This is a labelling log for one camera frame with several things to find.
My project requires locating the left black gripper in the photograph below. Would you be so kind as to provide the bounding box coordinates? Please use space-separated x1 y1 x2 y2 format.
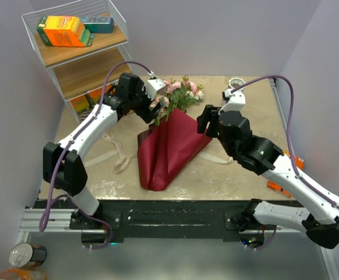
129 81 163 124

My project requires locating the pink flower bunch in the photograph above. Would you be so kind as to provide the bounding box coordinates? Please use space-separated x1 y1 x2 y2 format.
150 76 204 126

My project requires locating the metal tin can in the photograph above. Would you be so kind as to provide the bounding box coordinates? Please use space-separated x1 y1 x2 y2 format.
9 243 47 268

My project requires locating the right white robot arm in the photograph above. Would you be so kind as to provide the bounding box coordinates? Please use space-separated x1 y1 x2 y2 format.
197 104 339 249

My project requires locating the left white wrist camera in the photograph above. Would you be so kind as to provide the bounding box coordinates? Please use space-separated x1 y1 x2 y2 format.
144 79 166 100

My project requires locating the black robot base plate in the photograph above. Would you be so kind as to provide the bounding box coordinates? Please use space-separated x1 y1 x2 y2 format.
33 199 278 246

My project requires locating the white ribbed vase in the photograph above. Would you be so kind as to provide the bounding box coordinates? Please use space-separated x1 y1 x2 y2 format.
228 77 246 89

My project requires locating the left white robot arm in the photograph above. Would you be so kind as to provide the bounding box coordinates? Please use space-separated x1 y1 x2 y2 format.
43 73 166 229

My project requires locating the orange sponge pack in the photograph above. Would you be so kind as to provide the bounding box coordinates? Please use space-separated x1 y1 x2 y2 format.
36 16 95 47

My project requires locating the orange green box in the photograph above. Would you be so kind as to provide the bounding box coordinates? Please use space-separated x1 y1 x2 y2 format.
85 87 103 107

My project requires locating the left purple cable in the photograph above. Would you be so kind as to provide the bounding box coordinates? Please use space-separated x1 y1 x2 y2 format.
39 61 156 250

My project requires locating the orange box lower shelf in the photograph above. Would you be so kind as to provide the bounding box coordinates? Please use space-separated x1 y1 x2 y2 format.
71 95 90 114

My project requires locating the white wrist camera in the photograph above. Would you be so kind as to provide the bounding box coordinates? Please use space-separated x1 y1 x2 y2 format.
144 79 166 100
220 89 246 112

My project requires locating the white wire wooden shelf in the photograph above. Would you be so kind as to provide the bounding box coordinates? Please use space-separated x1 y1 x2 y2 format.
22 1 132 120

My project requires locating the red wrapping paper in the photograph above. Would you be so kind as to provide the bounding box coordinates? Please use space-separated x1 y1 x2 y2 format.
137 109 211 191

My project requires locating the teal box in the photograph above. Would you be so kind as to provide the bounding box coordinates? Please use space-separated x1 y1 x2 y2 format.
81 16 114 34

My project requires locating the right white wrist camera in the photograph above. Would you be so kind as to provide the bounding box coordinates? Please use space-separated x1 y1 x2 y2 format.
220 89 246 112

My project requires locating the orange razor package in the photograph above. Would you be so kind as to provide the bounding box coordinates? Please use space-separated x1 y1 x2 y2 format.
267 155 304 198

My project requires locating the white printed ribbon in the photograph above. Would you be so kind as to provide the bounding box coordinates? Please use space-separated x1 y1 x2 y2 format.
84 131 234 174

